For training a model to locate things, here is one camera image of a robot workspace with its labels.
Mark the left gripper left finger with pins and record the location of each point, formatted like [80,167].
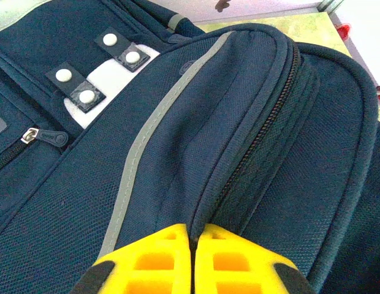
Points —
[153,263]

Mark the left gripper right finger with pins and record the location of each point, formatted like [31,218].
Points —
[233,263]

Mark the navy blue backpack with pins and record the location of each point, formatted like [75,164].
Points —
[208,122]

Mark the aluminium corner post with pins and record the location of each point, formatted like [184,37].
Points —
[329,4]

